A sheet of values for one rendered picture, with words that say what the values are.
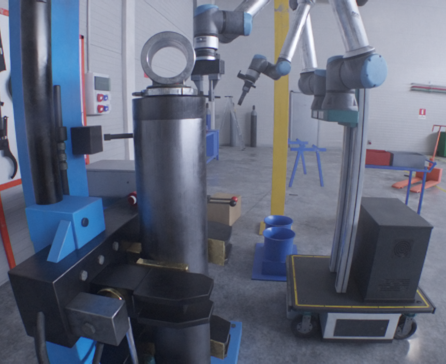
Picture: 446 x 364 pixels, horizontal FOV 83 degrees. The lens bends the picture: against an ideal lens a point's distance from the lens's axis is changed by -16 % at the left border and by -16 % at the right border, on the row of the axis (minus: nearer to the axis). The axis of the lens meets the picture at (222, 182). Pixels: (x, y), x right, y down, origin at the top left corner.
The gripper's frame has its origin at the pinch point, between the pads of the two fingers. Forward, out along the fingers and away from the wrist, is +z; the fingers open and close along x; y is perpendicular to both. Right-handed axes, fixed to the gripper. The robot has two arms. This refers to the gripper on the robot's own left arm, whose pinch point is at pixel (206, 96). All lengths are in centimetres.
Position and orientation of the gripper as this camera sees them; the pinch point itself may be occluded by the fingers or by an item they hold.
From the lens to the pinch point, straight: 111.9
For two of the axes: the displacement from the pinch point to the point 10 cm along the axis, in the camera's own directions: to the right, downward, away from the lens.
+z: 0.0, 9.7, 2.4
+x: 9.3, 0.9, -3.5
